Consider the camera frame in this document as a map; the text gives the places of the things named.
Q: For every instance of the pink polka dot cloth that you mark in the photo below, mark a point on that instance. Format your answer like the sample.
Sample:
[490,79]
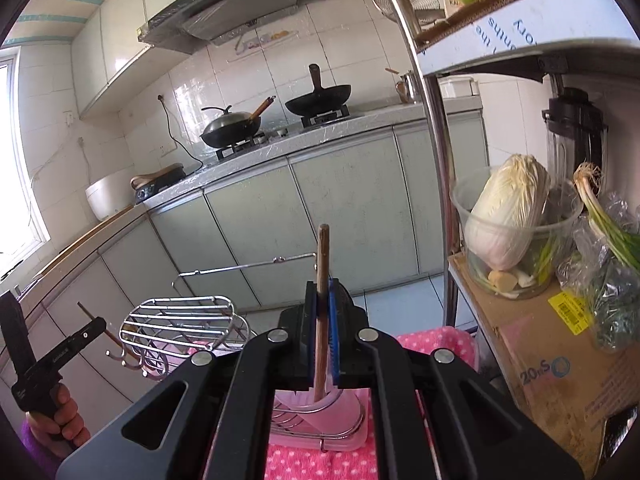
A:
[320,465]

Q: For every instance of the white rectangular container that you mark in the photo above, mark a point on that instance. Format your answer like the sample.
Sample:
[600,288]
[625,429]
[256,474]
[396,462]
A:
[457,87]

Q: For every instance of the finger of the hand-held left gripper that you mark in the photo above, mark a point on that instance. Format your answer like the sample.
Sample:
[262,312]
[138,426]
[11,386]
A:
[70,347]
[12,330]

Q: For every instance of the range hood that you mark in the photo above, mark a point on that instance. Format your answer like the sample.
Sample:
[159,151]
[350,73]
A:
[225,10]

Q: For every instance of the black wok with lid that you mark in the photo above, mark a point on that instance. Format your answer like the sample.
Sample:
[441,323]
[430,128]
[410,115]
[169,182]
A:
[230,127]

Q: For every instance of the gas stove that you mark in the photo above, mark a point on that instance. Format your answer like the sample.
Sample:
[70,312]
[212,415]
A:
[280,137]

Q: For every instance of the napa cabbage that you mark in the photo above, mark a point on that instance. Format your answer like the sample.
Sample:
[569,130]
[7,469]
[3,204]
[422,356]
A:
[505,210]

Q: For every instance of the pink drip tray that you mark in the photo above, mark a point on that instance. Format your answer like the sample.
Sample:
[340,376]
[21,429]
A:
[300,442]

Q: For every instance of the green base cabinets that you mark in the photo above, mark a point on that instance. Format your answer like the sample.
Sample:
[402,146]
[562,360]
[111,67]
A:
[350,200]

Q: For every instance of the green onions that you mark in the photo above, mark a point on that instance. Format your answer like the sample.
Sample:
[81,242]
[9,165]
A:
[605,215]

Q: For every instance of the pink plastic cup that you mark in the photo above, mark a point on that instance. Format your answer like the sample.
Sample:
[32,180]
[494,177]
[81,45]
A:
[320,415]

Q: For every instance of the wooden chopstick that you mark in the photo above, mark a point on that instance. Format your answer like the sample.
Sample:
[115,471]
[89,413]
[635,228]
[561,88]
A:
[90,312]
[322,260]

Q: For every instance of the clear bag of greens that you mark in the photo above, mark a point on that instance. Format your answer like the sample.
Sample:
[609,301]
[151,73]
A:
[610,300]

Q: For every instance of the white rice cooker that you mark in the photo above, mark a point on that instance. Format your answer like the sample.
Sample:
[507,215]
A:
[107,200]

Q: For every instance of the clear wall shelf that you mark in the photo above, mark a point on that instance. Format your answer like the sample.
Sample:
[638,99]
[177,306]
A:
[267,40]

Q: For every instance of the wooden cutting board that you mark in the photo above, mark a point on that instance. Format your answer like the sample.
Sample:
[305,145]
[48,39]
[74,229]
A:
[80,245]

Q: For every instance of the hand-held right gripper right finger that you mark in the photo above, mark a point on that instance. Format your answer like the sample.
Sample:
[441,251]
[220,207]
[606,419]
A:
[334,350]

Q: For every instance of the printed packet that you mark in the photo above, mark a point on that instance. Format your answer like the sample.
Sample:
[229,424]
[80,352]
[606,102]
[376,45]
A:
[452,7]

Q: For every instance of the black induction cooker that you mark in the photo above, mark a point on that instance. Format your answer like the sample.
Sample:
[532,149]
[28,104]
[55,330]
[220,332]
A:
[160,185]

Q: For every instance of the person's left hand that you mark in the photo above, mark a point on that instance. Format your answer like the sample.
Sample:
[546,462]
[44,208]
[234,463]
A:
[72,425]

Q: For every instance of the black blender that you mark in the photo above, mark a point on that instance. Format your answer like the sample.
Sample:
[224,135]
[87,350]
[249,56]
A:
[575,125]

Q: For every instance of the window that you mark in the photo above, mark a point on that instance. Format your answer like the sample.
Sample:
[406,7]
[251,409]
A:
[20,160]

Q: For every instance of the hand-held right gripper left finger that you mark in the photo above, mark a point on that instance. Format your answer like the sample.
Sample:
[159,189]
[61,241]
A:
[300,340]

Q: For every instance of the cardboard box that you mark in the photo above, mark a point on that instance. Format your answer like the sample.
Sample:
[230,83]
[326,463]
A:
[540,370]

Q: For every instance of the metal shelf rack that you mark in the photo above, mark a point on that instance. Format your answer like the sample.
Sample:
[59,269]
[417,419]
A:
[435,135]

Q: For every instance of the brown small pot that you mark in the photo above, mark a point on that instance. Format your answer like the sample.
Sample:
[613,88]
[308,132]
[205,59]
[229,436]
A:
[400,91]

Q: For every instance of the clear plastic container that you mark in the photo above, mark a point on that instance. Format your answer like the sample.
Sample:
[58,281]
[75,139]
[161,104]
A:
[560,240]

